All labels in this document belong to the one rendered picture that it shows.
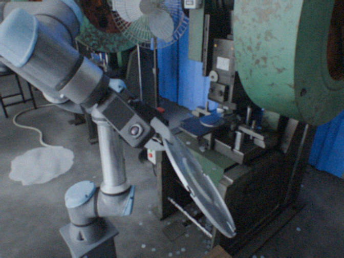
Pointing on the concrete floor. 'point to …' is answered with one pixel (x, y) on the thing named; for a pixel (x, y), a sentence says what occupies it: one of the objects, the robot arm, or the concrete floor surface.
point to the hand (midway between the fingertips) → (168, 145)
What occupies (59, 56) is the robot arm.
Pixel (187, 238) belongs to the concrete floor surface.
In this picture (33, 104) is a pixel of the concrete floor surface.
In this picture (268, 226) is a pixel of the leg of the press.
